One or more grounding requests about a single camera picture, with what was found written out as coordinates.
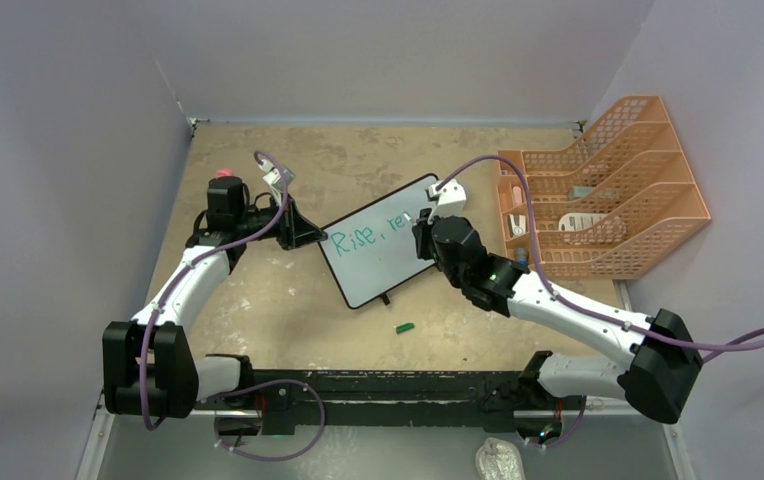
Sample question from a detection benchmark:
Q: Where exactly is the white label card in organizer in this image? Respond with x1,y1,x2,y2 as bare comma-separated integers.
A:
558,212,607,232

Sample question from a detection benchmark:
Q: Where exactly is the orange plastic file organizer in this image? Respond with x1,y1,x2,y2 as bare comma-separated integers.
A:
495,95,711,280

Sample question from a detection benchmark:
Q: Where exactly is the white stapler in organizer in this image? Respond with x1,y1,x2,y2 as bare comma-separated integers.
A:
507,214,528,238

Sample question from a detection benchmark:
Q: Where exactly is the clear plastic bag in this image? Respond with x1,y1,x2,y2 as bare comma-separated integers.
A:
475,437,525,480

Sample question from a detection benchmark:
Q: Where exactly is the aluminium frame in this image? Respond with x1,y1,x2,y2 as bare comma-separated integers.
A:
77,395,692,479

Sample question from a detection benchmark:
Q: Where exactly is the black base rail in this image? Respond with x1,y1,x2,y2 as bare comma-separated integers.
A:
194,369,582,435

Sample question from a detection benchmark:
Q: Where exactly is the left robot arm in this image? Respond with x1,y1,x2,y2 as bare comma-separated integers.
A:
102,171,327,429

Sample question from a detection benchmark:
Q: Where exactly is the green marker cap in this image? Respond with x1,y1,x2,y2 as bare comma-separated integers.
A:
395,322,415,335

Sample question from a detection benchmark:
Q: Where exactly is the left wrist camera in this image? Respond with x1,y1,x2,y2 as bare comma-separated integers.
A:
259,161,295,206

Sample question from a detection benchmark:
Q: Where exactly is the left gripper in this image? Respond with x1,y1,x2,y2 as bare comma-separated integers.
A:
235,193,326,251

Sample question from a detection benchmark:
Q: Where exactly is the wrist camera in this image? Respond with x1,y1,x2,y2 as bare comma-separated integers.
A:
426,179,467,221
259,161,295,206

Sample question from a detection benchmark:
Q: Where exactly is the small whiteboard black frame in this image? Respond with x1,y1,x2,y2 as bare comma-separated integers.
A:
319,173,438,309

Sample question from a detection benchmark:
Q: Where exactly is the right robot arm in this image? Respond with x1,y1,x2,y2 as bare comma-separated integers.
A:
412,208,704,424

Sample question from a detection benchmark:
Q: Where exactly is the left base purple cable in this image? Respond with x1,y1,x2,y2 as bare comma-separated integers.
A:
212,378,327,463

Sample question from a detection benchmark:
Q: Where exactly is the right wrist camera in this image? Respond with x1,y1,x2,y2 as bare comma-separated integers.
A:
426,179,467,221

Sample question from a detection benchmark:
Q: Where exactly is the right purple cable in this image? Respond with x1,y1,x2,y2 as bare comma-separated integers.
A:
436,154,764,364

